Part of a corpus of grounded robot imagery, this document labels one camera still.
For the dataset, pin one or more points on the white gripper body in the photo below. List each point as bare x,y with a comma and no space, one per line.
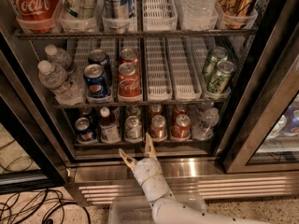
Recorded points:
146,170

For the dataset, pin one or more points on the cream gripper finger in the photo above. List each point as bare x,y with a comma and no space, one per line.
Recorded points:
129,161
149,148

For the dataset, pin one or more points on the green 7up can front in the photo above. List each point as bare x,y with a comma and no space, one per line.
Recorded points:
133,128

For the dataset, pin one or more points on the green 7up can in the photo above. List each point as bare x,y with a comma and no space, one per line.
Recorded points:
133,128
133,110

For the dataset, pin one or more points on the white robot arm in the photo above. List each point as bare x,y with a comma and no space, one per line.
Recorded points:
165,208

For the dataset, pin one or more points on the orange soda can front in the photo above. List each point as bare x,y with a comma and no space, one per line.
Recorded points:
158,127

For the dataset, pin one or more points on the orange soda can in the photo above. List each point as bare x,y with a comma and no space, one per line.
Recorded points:
158,127
155,110

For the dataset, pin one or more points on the red Coca-Cola can bottom front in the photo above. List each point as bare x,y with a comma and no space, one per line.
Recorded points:
181,127

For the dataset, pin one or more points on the red coca-cola can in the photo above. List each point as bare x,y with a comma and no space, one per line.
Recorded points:
129,80
181,127
179,109
130,56

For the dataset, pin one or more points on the orange soda can rear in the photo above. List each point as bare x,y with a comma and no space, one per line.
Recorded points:
155,110

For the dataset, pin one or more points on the green 7up can rear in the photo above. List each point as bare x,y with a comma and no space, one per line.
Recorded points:
133,110

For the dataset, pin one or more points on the steel fridge base grille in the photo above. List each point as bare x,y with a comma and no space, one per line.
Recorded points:
100,183

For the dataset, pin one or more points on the red Coca-Cola can bottom rear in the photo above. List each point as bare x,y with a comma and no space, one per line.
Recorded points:
179,109

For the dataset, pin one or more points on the blue Pepsi can bottom shelf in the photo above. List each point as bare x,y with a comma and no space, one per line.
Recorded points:
85,130

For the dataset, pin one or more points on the clear water bottle bottom shelf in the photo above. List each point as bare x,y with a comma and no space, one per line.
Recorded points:
206,117

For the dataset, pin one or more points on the red Coca-Cola can middle front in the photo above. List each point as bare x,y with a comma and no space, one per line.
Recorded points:
129,80

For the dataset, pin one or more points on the blue Pepsi can middle front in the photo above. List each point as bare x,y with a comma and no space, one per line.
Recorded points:
95,79

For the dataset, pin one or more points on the green can middle front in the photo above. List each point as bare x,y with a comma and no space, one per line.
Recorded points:
221,77

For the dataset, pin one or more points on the red Coca-Cola can middle rear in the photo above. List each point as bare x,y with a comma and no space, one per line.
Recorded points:
130,56

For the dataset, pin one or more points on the black fridge door left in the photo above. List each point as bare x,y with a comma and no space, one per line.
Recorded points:
28,161

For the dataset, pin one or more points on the blue Pepsi can middle rear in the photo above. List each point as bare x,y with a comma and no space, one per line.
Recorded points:
100,57

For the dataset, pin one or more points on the glass fridge door right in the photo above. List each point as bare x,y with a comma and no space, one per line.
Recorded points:
251,138

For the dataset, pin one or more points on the green can middle rear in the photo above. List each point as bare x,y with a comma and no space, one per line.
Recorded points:
214,55

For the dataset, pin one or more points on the silver blue can top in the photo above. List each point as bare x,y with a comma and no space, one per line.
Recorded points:
119,9

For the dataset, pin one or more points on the brown tea bottle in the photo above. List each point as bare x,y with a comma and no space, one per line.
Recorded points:
110,133

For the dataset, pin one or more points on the clear plastic bin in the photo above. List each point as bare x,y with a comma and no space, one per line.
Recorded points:
136,209

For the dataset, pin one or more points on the empty white tray middle left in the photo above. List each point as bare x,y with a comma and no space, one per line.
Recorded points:
157,72

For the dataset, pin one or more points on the water bottle middle front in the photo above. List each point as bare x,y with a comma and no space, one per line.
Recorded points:
67,90

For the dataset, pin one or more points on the water bottle middle rear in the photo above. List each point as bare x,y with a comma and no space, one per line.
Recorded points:
61,57

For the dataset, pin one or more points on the empty white tray top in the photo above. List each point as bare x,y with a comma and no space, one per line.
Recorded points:
159,15

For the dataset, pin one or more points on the cans behind right glass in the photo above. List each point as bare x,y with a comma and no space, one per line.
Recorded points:
288,125

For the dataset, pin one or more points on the clear water bottle top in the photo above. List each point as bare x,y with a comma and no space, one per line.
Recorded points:
199,11

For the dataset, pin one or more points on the green white bottle top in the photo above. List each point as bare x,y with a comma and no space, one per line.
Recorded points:
80,9

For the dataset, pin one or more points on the gold brown bottle top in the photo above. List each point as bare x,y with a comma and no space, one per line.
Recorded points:
236,14

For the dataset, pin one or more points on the large Coca-Cola bottle top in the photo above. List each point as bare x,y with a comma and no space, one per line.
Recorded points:
38,12

